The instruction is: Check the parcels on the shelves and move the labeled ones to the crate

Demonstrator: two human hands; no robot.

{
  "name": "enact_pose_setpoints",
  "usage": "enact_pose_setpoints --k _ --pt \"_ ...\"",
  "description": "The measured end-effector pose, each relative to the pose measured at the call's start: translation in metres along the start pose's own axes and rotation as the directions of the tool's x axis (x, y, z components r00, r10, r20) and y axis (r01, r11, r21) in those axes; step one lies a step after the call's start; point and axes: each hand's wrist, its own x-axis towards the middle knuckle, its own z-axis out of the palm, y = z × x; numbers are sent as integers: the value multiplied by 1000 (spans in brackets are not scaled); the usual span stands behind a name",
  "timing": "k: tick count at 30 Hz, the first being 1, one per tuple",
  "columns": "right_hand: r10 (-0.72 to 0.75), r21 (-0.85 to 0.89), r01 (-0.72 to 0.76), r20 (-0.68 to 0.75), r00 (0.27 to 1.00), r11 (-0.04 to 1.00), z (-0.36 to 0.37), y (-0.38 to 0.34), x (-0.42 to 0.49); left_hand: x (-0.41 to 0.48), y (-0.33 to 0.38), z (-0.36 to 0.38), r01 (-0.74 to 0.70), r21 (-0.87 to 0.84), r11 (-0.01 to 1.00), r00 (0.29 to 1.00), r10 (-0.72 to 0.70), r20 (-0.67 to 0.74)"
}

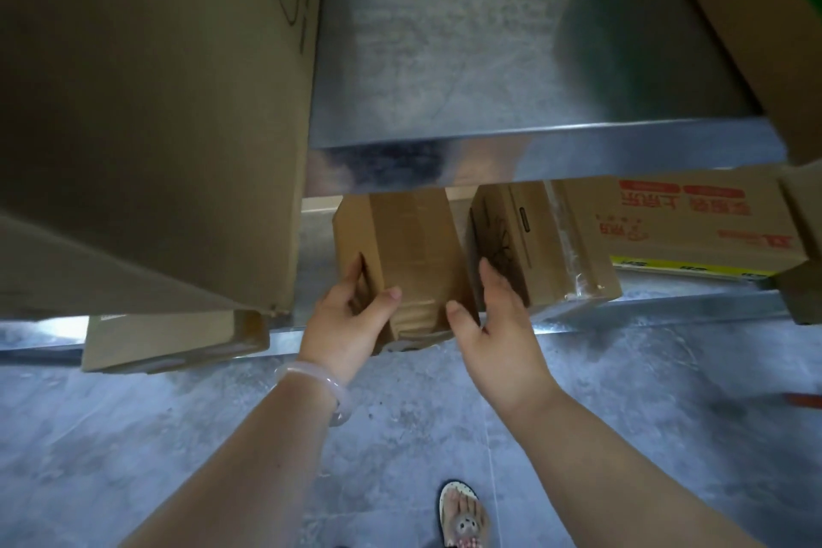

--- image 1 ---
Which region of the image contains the person's right hand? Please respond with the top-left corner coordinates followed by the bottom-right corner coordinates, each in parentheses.
top-left (444, 257), bottom-right (561, 424)

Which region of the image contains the person's left hand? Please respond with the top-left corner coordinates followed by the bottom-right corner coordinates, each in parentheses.
top-left (298, 255), bottom-right (404, 388)

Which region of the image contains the cardboard box black line drawing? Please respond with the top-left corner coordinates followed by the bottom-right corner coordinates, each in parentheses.
top-left (465, 181), bottom-right (624, 321)

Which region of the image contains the pile of brown cardboard boxes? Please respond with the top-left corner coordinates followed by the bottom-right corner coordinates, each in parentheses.
top-left (81, 0), bottom-right (822, 375)

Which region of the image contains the red printed carton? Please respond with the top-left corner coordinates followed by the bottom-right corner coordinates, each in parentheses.
top-left (558, 171), bottom-right (810, 283)

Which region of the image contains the metal shelving rack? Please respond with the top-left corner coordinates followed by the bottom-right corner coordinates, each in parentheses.
top-left (0, 0), bottom-right (822, 369)

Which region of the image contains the person's left forearm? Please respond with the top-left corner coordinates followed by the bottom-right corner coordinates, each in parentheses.
top-left (122, 377), bottom-right (342, 548)

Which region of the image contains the person's right forearm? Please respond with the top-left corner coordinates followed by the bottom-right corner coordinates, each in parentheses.
top-left (507, 386), bottom-right (746, 548)

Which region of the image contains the beige patterned slipper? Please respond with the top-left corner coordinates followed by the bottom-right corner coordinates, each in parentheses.
top-left (438, 479), bottom-right (492, 548)

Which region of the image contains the white jade bracelet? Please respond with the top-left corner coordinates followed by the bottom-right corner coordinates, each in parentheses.
top-left (274, 360), bottom-right (353, 428)

